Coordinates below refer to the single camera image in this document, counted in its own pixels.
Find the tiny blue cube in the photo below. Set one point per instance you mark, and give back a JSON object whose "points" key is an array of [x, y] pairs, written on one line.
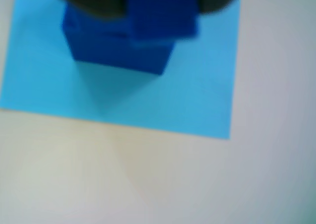
{"points": [[163, 13]]}

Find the small blue cube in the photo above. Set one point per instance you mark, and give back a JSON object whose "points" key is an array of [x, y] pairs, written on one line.
{"points": [[111, 51]]}

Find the blue square sheet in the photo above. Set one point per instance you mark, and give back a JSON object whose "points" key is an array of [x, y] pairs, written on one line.
{"points": [[185, 90]]}

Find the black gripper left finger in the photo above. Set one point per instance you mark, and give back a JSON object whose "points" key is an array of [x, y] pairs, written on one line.
{"points": [[93, 0]]}

